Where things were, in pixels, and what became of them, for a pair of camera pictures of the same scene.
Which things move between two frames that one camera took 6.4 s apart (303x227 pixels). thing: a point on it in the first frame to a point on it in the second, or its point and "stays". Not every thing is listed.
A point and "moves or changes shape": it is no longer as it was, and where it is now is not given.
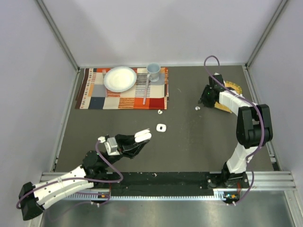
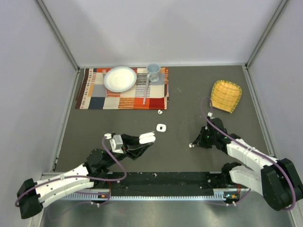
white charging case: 143,135 moves or changes shape
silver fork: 103,73 stays
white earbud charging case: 161,127 stays
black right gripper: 203,100 to 199,141
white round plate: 120,79 stays
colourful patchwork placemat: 93,93 stays
